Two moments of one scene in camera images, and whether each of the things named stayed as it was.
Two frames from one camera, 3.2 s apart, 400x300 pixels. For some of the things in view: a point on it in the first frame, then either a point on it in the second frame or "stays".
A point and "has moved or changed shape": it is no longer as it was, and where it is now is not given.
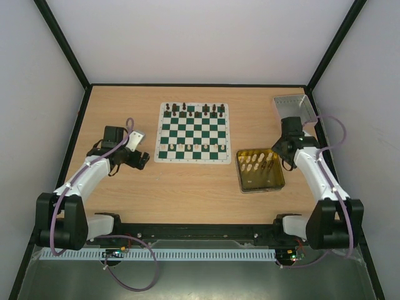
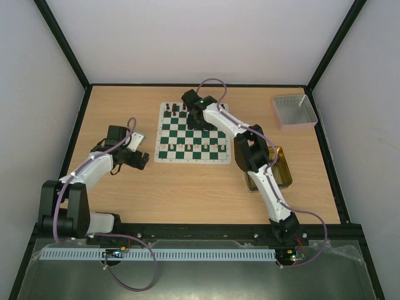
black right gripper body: x=282 y=150 → x=198 y=122
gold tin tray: x=259 y=170 has moved or changed shape
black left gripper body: x=132 y=162 stays
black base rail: x=269 y=234 stays
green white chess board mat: x=193 y=133 stays
